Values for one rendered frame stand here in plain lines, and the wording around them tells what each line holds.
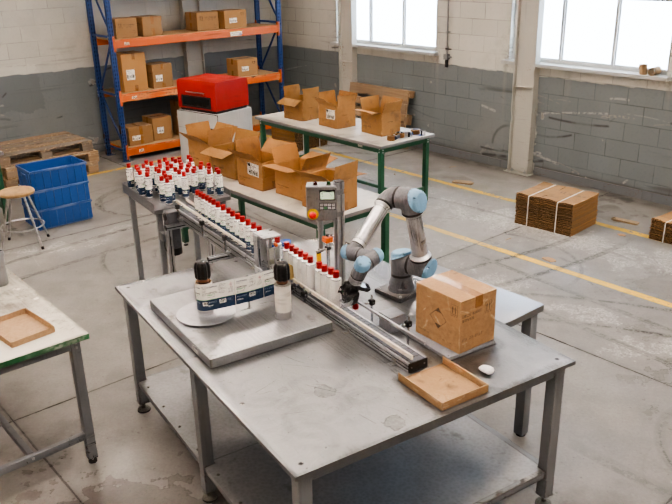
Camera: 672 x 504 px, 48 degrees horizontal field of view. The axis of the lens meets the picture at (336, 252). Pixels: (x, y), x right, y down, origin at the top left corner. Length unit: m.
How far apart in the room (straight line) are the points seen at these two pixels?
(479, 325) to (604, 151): 5.76
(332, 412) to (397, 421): 0.27
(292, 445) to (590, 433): 2.19
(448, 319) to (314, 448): 0.98
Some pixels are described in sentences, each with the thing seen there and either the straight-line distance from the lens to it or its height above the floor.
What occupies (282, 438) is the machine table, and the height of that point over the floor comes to 0.83.
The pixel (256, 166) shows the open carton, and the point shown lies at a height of 0.98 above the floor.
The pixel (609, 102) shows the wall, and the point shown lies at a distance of 9.11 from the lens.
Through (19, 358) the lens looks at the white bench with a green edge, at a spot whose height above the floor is 0.79.
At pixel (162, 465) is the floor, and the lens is 4.47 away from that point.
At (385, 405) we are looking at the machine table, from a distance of 3.29.
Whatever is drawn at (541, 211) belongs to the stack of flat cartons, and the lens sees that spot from 7.82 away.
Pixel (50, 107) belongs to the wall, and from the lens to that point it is 11.27.
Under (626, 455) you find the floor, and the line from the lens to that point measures 4.63.
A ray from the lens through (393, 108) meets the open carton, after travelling 8.22.
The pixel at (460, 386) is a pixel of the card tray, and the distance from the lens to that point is 3.43.
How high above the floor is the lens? 2.61
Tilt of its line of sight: 21 degrees down
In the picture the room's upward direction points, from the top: 1 degrees counter-clockwise
